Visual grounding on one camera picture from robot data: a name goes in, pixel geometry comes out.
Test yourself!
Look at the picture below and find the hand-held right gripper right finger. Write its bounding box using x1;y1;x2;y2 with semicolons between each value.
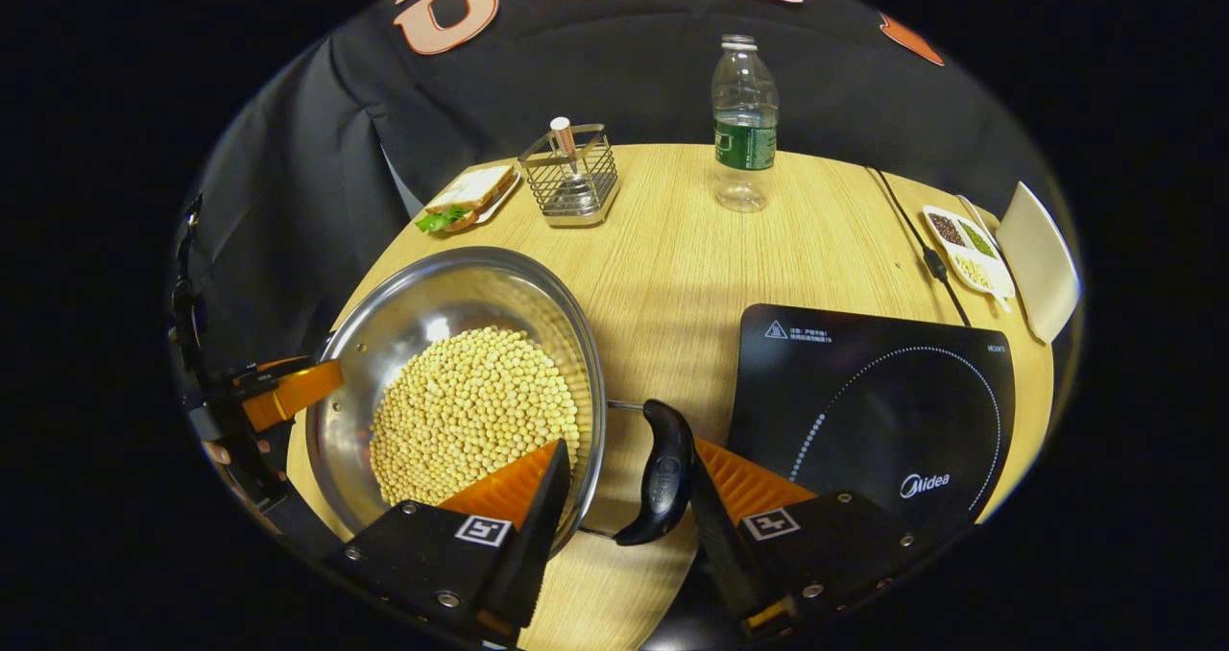
689;437;923;642

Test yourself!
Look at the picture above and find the clear plastic water bottle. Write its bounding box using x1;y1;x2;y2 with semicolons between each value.
711;35;779;213

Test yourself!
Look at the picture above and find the white toaster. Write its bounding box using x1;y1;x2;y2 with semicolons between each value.
995;181;1081;345

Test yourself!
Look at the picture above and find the black power cable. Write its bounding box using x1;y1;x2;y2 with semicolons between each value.
864;166;973;327

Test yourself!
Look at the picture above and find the stainless steel pot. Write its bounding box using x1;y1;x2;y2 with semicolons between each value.
305;246;696;548

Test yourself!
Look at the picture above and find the black induction cooktop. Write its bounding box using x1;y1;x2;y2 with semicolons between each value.
725;303;1017;542

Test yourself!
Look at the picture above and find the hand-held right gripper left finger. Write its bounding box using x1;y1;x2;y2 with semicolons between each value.
326;438;574;639

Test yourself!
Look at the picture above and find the metal wire holder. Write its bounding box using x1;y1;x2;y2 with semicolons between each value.
518;123;620;228

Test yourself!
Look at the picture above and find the pile of yellow soybeans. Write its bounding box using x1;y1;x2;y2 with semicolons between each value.
370;326;580;508

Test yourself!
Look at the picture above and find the white capped utensil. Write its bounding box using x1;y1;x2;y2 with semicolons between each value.
550;117;580;178

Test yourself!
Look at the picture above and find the white divided dish of beans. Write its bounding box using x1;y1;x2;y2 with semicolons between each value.
923;205;1016;300

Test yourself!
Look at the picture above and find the sandwich with lettuce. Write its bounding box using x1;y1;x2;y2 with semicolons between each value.
415;164;518;234

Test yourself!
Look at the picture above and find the white sandwich plate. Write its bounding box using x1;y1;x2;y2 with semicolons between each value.
422;171;522;234

